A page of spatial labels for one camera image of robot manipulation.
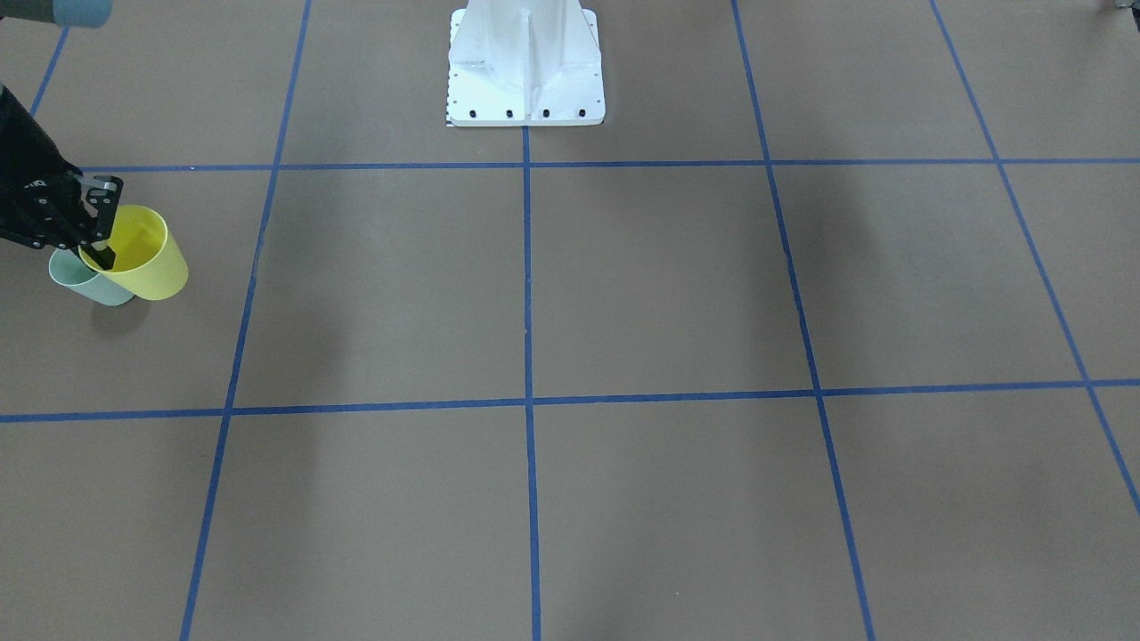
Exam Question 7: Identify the green plastic cup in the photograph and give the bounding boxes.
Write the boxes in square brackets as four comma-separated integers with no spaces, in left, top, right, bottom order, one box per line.
[48,248,135,307]

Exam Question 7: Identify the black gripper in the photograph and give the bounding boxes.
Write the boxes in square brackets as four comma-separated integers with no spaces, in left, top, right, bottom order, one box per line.
[1,86,125,271]

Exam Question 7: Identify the yellow plastic cup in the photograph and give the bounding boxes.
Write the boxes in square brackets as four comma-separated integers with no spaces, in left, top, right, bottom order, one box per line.
[80,206,189,301]

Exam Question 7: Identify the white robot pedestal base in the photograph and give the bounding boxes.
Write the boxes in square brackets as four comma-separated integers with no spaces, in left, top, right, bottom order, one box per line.
[445,1,606,127]

